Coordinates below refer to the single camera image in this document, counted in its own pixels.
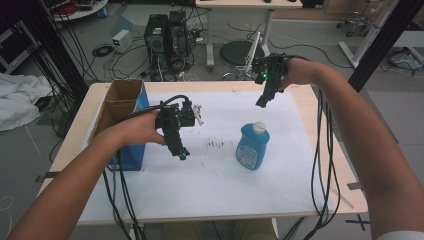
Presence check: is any round white table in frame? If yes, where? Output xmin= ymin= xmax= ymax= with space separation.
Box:
xmin=49 ymin=0 xmax=110 ymax=23

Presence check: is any black right gripper cable bundle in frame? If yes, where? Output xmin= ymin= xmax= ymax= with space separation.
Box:
xmin=301 ymin=87 xmax=342 ymax=240

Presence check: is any person's left hand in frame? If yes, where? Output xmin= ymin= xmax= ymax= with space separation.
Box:
xmin=117 ymin=109 xmax=167 ymax=148

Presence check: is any black tape cross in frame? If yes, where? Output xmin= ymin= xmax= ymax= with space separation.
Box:
xmin=344 ymin=214 xmax=371 ymax=232

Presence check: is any blue cardboard box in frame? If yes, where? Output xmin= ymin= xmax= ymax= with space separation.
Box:
xmin=87 ymin=78 xmax=151 ymax=172

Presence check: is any white sleeve cuff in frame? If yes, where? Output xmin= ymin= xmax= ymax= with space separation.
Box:
xmin=375 ymin=230 xmax=424 ymax=240

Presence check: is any small white device box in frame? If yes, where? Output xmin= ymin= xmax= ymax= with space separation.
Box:
xmin=111 ymin=28 xmax=134 ymax=54

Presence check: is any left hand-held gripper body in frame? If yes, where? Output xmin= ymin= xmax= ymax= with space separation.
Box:
xmin=155 ymin=99 xmax=205 ymax=132

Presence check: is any black round stool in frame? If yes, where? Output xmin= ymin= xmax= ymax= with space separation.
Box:
xmin=218 ymin=40 xmax=267 ymax=82

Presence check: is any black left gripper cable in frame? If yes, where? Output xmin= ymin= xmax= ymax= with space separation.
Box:
xmin=101 ymin=94 xmax=192 ymax=240

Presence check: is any blue bottle with white cap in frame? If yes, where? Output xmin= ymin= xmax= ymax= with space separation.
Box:
xmin=235 ymin=121 xmax=271 ymax=171

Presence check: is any white paper sheet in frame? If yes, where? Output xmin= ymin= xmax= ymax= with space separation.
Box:
xmin=77 ymin=89 xmax=335 ymax=223

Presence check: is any person's right hand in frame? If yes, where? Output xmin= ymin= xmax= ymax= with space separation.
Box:
xmin=278 ymin=57 xmax=321 ymax=91

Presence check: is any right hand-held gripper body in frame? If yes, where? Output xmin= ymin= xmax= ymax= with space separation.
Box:
xmin=251 ymin=53 xmax=290 ymax=85

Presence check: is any white crumpled cloth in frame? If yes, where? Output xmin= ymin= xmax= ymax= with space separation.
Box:
xmin=0 ymin=72 xmax=53 ymax=133

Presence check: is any white-legged wooden desk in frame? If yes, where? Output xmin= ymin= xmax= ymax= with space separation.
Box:
xmin=194 ymin=0 xmax=304 ymax=73

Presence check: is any black metal post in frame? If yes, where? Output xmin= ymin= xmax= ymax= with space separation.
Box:
xmin=347 ymin=0 xmax=424 ymax=93
xmin=19 ymin=0 xmax=90 ymax=103

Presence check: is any office chair wheel base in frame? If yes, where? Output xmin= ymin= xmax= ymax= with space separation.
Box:
xmin=335 ymin=10 xmax=372 ymax=38

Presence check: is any white metal stand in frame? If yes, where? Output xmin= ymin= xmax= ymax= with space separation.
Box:
xmin=337 ymin=0 xmax=402 ymax=70

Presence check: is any black computer tower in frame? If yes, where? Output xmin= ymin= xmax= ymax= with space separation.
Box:
xmin=143 ymin=13 xmax=170 ymax=65
xmin=166 ymin=10 xmax=192 ymax=69

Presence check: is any white slanted bar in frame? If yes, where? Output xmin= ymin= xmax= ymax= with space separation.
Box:
xmin=244 ymin=31 xmax=263 ymax=73

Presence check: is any coiled black cable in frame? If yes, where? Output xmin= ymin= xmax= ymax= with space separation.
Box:
xmin=91 ymin=42 xmax=115 ymax=58

